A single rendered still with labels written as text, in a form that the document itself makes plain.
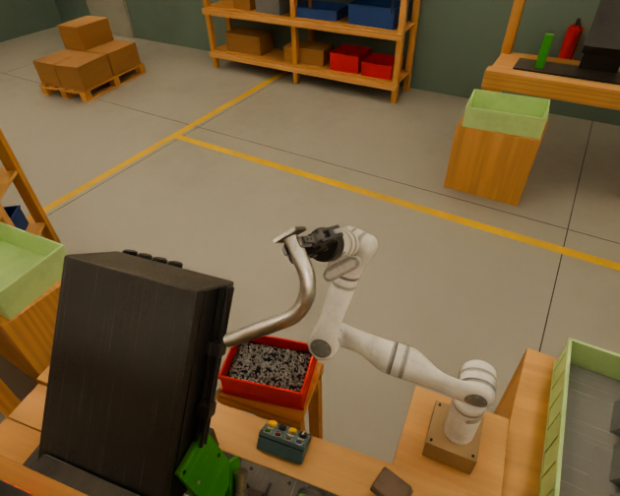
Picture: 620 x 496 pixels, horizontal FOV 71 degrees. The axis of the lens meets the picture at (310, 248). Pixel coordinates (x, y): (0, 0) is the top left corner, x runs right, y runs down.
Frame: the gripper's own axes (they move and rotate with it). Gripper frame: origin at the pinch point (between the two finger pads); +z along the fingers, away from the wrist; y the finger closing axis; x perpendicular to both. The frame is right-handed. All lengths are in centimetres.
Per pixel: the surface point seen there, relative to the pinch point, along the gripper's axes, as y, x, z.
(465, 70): 63, -202, -503
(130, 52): -302, -460, -370
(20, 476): -46, 17, 32
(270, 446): -57, 41, -39
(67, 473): -72, 21, 11
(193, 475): -50, 34, -3
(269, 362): -63, 18, -63
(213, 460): -50, 33, -10
